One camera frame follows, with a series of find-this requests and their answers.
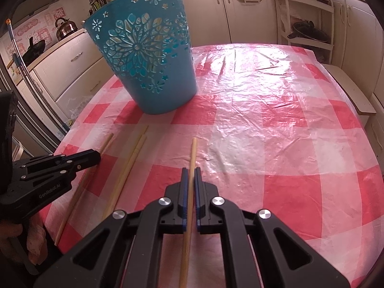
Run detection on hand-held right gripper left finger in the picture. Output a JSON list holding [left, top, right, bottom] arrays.
[[32, 167, 190, 288]]

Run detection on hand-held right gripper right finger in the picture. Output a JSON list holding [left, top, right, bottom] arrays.
[[194, 167, 351, 288]]

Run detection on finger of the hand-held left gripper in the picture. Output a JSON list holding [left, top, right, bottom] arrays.
[[12, 149, 101, 174], [0, 167, 83, 225]]

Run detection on thin wooden chopstick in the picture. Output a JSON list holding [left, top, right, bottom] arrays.
[[179, 137, 198, 288], [106, 134, 148, 216], [55, 133, 115, 246], [102, 125, 150, 219]]

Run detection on blue perforated plastic basket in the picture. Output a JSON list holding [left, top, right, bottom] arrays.
[[82, 0, 198, 115]]

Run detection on light blue mop pole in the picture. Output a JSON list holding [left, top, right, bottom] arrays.
[[5, 19, 70, 133]]

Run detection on black wok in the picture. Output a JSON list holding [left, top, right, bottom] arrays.
[[22, 37, 46, 67]]

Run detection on red checkered plastic tablecloth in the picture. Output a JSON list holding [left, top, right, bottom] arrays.
[[39, 43, 384, 288]]

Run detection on steel kettle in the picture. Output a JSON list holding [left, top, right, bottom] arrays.
[[55, 17, 79, 41]]

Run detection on white lower kitchen cabinets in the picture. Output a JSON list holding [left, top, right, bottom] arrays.
[[33, 0, 284, 121]]

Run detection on white wooden stool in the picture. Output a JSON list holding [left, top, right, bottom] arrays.
[[322, 64, 377, 115]]

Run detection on white trolley rack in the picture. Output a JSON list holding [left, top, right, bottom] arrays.
[[274, 0, 336, 64]]

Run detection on white drawer cabinet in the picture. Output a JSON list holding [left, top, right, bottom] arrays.
[[330, 0, 384, 156]]

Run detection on metal sliding door frame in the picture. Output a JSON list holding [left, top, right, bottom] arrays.
[[0, 60, 70, 146]]

